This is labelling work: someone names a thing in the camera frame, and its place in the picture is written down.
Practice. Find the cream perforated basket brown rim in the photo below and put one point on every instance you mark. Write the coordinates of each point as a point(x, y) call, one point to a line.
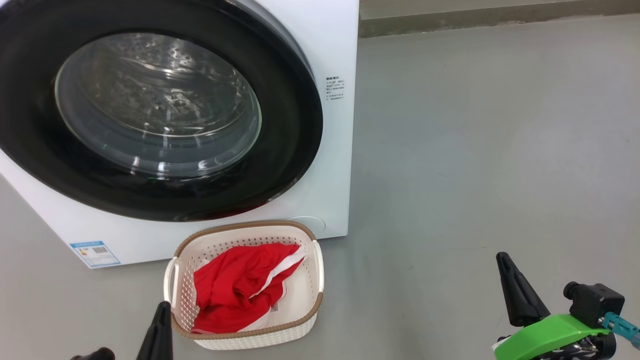
point(280, 340)

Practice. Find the round white filter cover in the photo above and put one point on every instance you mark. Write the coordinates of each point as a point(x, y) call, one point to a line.
point(316, 223)

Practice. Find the small black text sticker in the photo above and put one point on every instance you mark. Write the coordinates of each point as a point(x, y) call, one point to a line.
point(335, 88)

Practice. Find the black round glass washer door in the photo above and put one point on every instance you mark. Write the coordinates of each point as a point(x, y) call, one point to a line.
point(295, 125)

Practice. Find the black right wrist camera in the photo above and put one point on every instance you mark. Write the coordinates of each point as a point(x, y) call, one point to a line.
point(597, 302)

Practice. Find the blue energy label sticker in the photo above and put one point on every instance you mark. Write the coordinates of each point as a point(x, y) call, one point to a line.
point(95, 254)

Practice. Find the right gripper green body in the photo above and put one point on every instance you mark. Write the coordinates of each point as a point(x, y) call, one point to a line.
point(550, 335)

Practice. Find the white front-load washing machine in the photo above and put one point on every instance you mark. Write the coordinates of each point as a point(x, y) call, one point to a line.
point(335, 175)

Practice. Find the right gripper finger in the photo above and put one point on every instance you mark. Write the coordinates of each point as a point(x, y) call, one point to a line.
point(520, 292)

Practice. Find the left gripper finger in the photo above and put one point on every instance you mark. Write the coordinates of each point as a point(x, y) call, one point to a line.
point(157, 335)

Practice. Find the red and white garment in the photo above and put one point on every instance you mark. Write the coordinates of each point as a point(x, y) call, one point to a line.
point(225, 290)

